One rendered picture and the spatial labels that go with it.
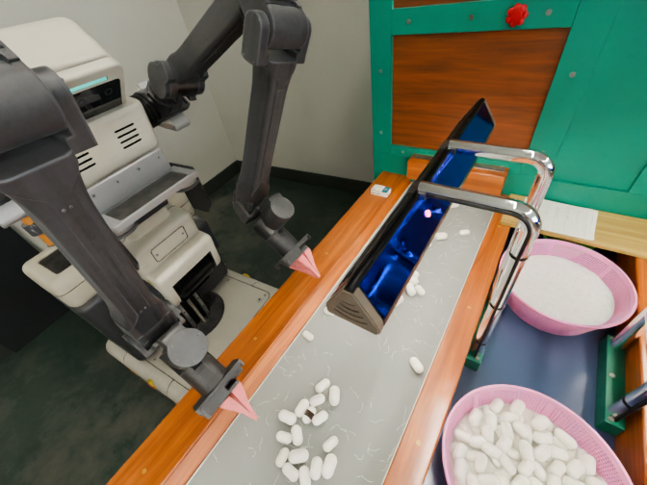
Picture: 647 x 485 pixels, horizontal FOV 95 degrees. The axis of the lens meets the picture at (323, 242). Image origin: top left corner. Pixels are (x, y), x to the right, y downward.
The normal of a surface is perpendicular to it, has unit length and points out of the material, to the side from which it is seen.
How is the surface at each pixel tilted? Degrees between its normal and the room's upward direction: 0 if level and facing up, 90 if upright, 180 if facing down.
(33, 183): 106
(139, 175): 90
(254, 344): 0
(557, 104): 90
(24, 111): 97
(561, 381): 0
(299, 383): 0
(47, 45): 42
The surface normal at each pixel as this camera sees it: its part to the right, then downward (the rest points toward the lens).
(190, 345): 0.47, -0.38
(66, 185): 0.85, 0.46
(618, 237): -0.15, -0.72
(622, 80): -0.55, 0.63
